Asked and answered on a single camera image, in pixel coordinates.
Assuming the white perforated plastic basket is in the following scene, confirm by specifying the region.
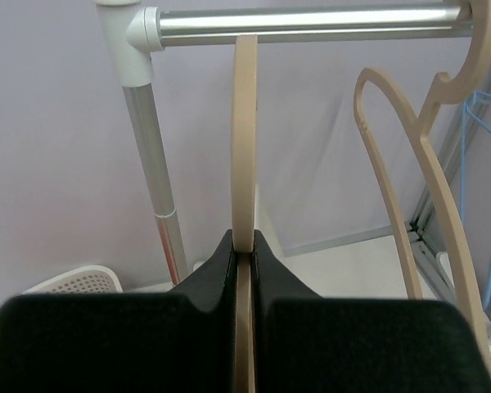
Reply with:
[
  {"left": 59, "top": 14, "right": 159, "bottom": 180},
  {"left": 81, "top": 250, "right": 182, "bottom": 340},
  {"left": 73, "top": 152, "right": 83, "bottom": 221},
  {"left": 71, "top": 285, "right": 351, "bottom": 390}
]
[{"left": 14, "top": 264, "right": 124, "bottom": 297}]

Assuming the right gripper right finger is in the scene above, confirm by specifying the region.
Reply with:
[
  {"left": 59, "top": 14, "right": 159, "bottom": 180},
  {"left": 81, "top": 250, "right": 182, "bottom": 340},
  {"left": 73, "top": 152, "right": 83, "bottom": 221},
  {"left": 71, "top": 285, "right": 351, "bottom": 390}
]
[{"left": 252, "top": 232, "right": 491, "bottom": 392}]

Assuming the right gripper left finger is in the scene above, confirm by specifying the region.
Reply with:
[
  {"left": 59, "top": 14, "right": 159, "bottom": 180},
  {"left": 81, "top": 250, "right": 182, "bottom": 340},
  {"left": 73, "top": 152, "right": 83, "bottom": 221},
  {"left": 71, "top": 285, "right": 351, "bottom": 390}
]
[{"left": 0, "top": 233, "right": 236, "bottom": 392}]

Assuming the white clothes rack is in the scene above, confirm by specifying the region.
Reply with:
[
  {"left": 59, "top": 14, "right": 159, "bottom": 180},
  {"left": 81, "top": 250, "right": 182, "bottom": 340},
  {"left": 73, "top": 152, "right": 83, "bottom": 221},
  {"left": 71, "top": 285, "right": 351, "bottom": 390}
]
[{"left": 96, "top": 1, "right": 473, "bottom": 282}]

